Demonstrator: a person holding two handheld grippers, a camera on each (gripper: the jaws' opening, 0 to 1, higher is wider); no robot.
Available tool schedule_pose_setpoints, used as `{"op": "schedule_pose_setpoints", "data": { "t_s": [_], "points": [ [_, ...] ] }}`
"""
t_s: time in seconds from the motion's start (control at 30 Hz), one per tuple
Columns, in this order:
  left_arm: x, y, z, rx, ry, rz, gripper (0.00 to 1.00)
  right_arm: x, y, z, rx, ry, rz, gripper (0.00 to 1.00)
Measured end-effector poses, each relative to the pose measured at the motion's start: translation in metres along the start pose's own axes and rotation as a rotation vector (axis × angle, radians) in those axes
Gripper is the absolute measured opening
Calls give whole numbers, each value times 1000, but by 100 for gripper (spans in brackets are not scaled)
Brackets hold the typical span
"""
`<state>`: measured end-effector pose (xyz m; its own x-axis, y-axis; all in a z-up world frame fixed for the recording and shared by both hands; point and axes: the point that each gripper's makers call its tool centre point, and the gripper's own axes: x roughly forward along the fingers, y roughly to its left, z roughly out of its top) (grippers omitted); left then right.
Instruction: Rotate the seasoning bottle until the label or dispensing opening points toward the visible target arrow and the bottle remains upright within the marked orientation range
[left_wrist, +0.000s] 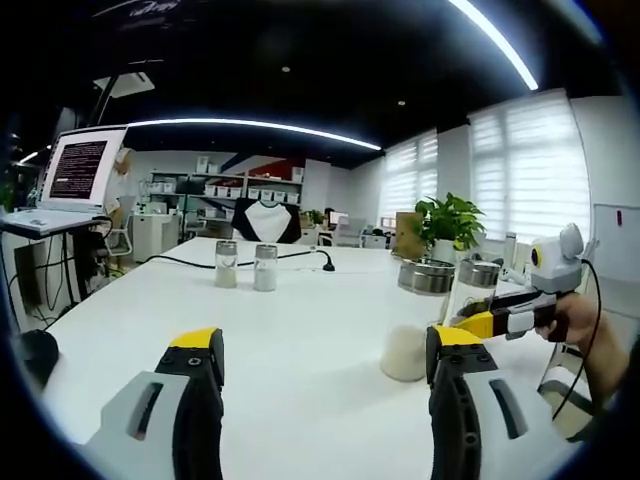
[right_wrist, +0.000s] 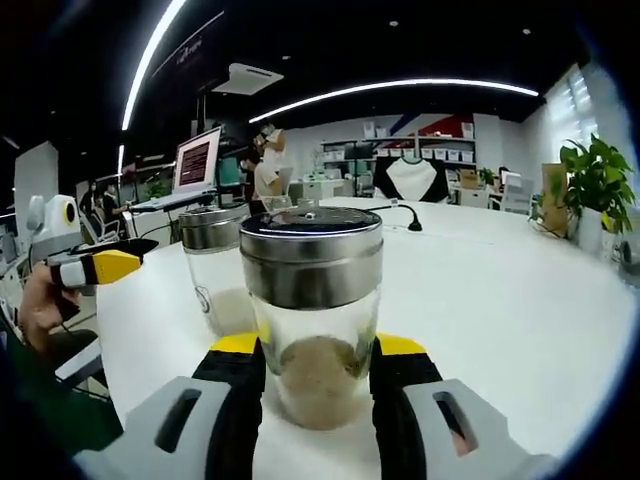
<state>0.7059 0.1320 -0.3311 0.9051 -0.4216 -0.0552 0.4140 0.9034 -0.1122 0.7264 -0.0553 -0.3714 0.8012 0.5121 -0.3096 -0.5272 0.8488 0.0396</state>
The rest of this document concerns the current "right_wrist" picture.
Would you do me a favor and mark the green potted plant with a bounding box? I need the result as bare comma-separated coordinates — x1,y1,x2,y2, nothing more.
529,132,639,259

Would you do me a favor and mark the teal screen monitor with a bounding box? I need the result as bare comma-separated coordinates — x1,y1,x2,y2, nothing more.
217,154,251,206

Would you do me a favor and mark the white laptop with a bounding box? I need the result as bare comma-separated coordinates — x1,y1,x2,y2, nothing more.
128,125,224,211

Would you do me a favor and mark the curved ceiling light strip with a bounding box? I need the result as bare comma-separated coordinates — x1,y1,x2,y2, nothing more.
121,0,187,132
247,77,541,125

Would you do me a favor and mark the person's left hand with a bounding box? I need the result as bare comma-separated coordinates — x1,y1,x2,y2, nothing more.
18,259,84,346

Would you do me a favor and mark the black power cable with plug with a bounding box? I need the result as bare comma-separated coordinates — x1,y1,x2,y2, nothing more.
359,202,424,234

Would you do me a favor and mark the brown cardboard box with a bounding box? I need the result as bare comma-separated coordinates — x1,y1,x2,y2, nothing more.
539,162,571,236

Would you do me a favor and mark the ceiling air conditioner unit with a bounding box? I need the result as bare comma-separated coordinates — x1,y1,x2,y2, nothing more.
212,62,285,95

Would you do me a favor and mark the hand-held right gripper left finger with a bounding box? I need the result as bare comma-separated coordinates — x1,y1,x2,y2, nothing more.
74,333,266,480

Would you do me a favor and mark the large window blind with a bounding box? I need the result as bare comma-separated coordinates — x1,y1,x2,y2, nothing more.
544,62,626,166

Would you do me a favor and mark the grey curved device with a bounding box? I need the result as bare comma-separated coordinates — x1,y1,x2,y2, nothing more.
617,239,640,289

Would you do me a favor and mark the dark hanging sign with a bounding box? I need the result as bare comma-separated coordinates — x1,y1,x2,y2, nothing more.
149,9,226,79

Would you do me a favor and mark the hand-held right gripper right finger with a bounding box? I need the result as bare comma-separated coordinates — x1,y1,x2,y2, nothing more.
368,332,554,480

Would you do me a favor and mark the tall seasoning bottle pale powder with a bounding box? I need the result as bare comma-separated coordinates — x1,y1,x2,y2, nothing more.
178,207,261,337

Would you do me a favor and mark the black and white shirt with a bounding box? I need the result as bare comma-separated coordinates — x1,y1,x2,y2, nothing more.
372,154,450,204

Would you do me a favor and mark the tall seasoning bottle brown powder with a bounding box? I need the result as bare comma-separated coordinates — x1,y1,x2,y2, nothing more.
238,207,385,431

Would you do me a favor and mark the grey office chair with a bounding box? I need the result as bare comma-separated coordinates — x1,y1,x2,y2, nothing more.
52,329,109,396

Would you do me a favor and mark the shelf of white storage boxes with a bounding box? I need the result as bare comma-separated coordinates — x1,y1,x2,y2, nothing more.
319,119,477,166

